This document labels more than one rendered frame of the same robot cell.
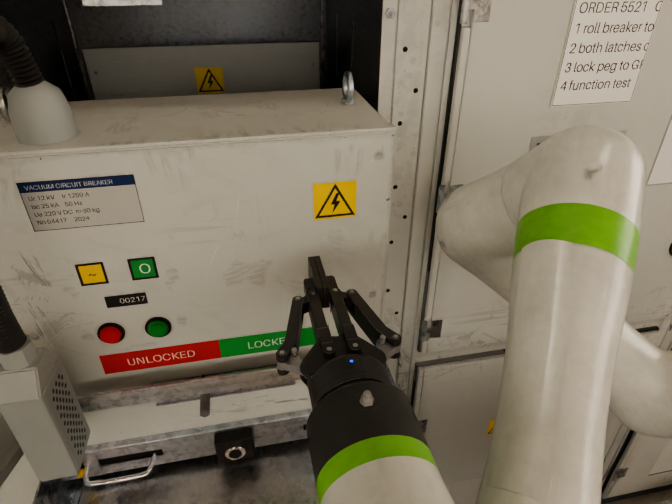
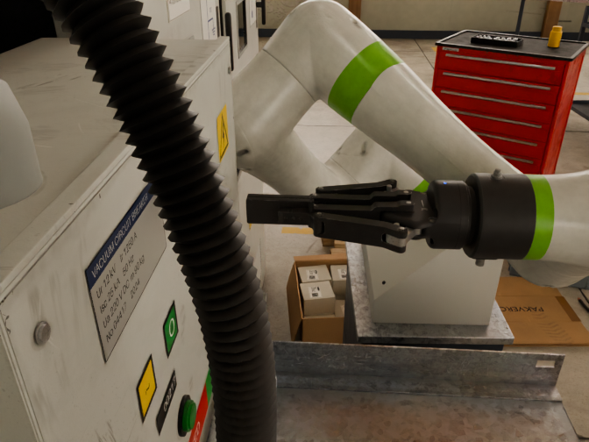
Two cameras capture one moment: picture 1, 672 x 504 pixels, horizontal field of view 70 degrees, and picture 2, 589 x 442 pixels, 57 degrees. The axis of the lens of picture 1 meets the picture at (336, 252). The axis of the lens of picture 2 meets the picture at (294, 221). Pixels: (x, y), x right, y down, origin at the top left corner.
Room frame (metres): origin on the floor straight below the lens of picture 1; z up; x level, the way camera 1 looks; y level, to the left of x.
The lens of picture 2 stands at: (0.32, 0.53, 1.51)
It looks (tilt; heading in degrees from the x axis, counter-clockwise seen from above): 29 degrees down; 285
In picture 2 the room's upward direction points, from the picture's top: straight up
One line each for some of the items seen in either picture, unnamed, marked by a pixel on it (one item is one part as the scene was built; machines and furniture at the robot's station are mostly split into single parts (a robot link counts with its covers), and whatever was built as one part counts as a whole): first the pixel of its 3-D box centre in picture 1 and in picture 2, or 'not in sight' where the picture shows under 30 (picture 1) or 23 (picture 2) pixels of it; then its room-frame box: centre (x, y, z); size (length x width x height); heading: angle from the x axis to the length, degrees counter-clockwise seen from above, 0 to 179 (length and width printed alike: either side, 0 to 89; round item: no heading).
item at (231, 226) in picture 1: (214, 316); (204, 347); (0.51, 0.17, 1.15); 0.48 x 0.01 x 0.48; 102
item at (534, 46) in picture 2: not in sight; (498, 117); (-0.02, -2.72, 0.51); 0.70 x 0.48 x 1.03; 161
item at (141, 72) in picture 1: (210, 84); not in sight; (1.29, 0.33, 1.28); 0.58 x 0.02 x 0.19; 102
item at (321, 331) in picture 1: (320, 330); (359, 217); (0.38, 0.02, 1.23); 0.11 x 0.01 x 0.04; 13
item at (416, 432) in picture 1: (365, 444); (490, 219); (0.25, -0.02, 1.23); 0.09 x 0.06 x 0.12; 101
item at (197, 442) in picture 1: (234, 427); not in sight; (0.52, 0.17, 0.89); 0.54 x 0.05 x 0.06; 102
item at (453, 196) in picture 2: (346, 375); (422, 213); (0.32, -0.01, 1.23); 0.09 x 0.08 x 0.07; 11
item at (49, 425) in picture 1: (46, 409); not in sight; (0.40, 0.36, 1.09); 0.08 x 0.05 x 0.17; 12
